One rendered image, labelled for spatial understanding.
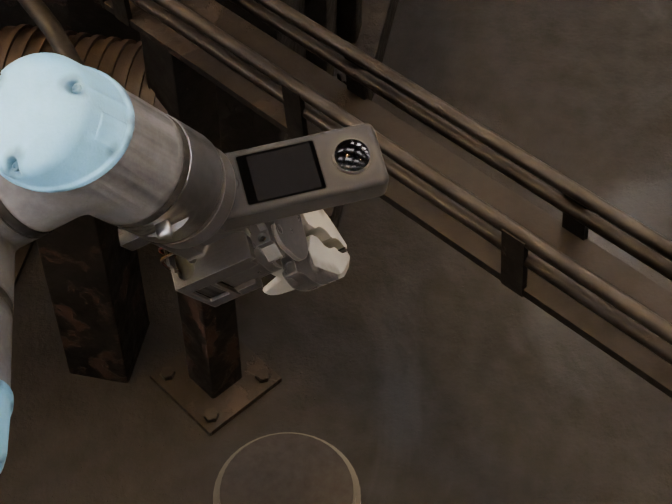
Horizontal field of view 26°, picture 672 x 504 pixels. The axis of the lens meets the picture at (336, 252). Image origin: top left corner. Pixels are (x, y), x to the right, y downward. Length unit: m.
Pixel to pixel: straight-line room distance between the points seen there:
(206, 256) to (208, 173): 0.10
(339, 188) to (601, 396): 0.99
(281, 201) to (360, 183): 0.05
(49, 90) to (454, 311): 1.20
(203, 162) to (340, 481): 0.39
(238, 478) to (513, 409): 0.72
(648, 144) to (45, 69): 1.46
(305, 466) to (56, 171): 0.47
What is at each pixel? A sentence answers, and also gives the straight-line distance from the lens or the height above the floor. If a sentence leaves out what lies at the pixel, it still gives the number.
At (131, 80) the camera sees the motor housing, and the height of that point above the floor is 0.53.
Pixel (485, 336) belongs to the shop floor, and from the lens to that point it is 1.92.
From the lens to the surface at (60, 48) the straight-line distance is 1.47.
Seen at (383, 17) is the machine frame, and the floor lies 0.07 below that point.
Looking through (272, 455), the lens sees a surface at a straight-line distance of 1.21.
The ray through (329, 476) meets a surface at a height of 0.52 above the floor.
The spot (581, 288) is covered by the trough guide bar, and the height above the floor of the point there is 0.72.
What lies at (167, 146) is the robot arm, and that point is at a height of 0.93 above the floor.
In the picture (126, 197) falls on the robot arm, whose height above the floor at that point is 0.92.
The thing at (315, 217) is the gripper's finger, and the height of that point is 0.75.
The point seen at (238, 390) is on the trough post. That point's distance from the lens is 1.85.
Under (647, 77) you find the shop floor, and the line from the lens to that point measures 2.27.
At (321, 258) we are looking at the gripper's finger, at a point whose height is 0.75.
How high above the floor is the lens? 1.56
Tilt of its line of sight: 51 degrees down
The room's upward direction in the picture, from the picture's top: straight up
